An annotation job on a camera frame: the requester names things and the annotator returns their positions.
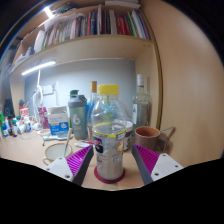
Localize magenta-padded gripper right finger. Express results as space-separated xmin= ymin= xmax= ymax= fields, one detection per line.
xmin=130 ymin=143 xmax=184 ymax=186

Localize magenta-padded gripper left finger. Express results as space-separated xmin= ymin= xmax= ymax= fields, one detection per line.
xmin=43 ymin=144 xmax=95 ymax=187

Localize clear yellow-capped drink bottle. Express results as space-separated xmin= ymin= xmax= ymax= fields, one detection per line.
xmin=90 ymin=83 xmax=128 ymax=182

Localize brown mug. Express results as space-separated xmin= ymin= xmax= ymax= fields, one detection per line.
xmin=133 ymin=125 xmax=176 ymax=153

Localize spoon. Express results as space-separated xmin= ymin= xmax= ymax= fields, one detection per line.
xmin=63 ymin=128 xmax=73 ymax=158

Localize cream ceramic cup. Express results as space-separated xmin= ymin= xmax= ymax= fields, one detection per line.
xmin=42 ymin=143 xmax=74 ymax=167

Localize flat round red coaster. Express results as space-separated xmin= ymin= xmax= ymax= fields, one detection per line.
xmin=93 ymin=165 xmax=127 ymax=185

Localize white and blue carton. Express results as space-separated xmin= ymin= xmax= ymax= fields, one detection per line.
xmin=46 ymin=105 xmax=70 ymax=136

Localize clear glass bottle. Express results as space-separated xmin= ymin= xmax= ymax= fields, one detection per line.
xmin=132 ymin=73 xmax=153 ymax=129

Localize pink cup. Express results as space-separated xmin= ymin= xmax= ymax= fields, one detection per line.
xmin=37 ymin=106 xmax=50 ymax=130

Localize clear bottle with tan cap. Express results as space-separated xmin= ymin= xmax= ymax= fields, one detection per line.
xmin=87 ymin=80 xmax=98 ymax=134

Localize red and white can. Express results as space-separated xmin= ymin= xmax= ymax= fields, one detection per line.
xmin=18 ymin=105 xmax=29 ymax=123

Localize white desk lamp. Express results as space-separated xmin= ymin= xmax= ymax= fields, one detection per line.
xmin=31 ymin=69 xmax=46 ymax=118

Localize under-shelf light strip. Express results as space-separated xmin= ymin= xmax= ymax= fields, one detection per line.
xmin=21 ymin=59 xmax=57 ymax=77

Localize wooden shelf unit with books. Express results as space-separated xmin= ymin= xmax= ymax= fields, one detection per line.
xmin=8 ymin=0 xmax=164 ymax=134

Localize ceiling light strip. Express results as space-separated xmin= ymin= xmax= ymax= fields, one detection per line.
xmin=43 ymin=6 xmax=54 ymax=19

